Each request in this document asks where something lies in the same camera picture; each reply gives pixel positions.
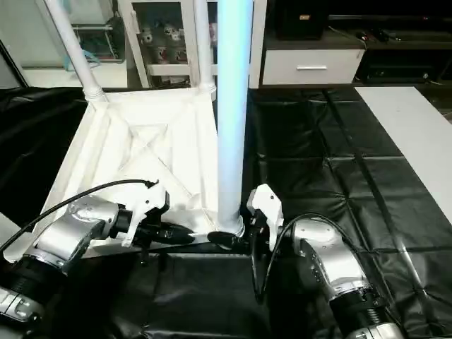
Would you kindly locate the white drawer unit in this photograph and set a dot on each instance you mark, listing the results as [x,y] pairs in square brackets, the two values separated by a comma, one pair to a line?
[310,67]

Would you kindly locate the glass tank metal frame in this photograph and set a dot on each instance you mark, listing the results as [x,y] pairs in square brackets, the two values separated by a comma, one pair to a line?
[106,42]

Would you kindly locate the white plastic table leg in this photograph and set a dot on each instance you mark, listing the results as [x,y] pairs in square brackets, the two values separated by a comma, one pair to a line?
[7,229]
[204,46]
[231,106]
[74,53]

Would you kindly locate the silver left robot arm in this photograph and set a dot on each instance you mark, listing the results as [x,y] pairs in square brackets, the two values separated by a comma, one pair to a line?
[63,236]

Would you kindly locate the black box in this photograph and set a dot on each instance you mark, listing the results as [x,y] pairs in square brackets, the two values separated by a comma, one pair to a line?
[300,23]

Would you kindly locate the black shiny table mat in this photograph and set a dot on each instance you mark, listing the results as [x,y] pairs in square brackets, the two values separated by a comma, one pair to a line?
[335,159]

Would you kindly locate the white side table board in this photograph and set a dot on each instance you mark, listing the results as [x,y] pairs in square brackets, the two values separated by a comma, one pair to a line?
[413,123]

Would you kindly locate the white plastic table top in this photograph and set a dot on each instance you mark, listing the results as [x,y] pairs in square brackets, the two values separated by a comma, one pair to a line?
[123,141]

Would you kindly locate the white glass door cabinet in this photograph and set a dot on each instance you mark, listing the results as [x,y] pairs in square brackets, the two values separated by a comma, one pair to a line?
[166,70]

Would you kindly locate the light blue plastic stool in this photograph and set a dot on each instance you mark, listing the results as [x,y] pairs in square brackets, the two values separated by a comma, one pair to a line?
[69,61]

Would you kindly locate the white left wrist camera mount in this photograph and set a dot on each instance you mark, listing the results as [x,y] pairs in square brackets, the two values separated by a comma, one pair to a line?
[148,205]

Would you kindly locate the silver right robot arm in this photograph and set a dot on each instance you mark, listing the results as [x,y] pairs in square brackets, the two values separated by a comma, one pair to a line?
[332,254]

